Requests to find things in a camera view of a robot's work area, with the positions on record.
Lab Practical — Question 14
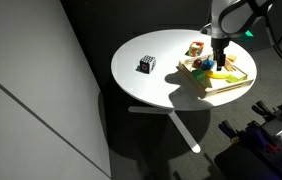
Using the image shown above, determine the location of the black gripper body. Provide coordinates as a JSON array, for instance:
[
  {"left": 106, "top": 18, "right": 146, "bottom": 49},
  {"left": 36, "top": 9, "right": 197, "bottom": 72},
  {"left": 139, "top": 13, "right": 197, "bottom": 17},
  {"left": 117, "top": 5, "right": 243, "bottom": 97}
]
[{"left": 211, "top": 38, "right": 230, "bottom": 56}]

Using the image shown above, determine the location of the orange block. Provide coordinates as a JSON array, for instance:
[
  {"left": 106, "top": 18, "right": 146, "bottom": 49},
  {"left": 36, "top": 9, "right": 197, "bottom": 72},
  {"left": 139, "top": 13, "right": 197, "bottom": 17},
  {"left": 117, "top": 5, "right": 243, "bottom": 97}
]
[{"left": 226, "top": 54, "right": 238, "bottom": 63}]

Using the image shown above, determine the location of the light green block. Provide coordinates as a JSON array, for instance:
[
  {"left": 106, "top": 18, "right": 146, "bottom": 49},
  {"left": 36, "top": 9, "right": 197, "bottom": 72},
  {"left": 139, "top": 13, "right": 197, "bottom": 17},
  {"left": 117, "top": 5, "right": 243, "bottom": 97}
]
[{"left": 226, "top": 74, "right": 248, "bottom": 84}]

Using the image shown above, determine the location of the wooden tray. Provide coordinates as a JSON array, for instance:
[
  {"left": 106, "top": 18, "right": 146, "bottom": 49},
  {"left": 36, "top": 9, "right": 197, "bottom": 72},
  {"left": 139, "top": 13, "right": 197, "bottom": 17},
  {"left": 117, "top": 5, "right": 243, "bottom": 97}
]
[{"left": 176, "top": 53, "right": 256, "bottom": 100}]

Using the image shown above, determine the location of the yellow toy banana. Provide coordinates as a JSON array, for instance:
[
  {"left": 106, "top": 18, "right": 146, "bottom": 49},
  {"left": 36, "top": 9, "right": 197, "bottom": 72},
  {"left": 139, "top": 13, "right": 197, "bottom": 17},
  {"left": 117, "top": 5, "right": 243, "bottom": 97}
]
[{"left": 203, "top": 69, "right": 231, "bottom": 80}]

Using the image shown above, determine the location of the dark red ball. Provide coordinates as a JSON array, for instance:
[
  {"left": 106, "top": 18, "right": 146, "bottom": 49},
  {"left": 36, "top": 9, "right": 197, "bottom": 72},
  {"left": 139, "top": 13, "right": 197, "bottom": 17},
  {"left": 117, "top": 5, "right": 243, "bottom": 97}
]
[{"left": 193, "top": 58, "right": 204, "bottom": 68}]

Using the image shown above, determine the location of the multicoloured picture cube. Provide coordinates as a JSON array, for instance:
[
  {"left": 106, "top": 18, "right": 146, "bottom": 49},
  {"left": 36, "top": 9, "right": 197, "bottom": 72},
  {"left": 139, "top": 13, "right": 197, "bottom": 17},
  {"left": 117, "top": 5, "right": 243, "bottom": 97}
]
[{"left": 187, "top": 40, "right": 205, "bottom": 58}]

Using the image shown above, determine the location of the black and white cube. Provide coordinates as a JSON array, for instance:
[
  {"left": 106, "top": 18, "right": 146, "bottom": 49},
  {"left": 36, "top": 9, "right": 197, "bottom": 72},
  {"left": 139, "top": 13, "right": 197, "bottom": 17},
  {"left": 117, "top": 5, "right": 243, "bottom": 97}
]
[{"left": 139, "top": 54, "right": 157, "bottom": 75}]

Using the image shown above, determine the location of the purple clamp orange tip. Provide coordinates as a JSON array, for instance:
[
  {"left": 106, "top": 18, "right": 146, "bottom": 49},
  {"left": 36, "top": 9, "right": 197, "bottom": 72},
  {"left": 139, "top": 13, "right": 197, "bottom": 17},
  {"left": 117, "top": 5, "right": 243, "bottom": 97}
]
[
  {"left": 250, "top": 99, "right": 282, "bottom": 125},
  {"left": 218, "top": 119, "right": 282, "bottom": 158}
]

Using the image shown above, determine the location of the white table base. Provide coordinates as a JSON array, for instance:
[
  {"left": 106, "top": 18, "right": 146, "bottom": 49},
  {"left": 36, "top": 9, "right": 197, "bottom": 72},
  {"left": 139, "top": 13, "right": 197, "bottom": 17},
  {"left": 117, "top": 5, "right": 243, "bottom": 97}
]
[{"left": 127, "top": 105, "right": 202, "bottom": 154}]

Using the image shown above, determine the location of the black cart top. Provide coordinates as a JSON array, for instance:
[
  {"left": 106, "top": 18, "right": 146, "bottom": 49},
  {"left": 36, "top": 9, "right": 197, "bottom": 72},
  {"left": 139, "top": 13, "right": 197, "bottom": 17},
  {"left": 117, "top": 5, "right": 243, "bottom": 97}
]
[{"left": 214, "top": 144, "right": 282, "bottom": 180}]

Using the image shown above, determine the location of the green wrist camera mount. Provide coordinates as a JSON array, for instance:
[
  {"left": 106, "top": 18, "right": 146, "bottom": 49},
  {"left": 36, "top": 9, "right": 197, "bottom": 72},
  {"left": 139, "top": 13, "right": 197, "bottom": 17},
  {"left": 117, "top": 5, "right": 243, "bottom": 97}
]
[{"left": 240, "top": 29, "right": 255, "bottom": 43}]

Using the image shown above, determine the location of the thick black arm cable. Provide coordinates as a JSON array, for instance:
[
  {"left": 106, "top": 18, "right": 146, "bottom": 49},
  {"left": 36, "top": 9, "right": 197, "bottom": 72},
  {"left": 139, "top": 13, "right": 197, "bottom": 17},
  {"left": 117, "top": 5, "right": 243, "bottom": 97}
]
[{"left": 263, "top": 0, "right": 282, "bottom": 73}]

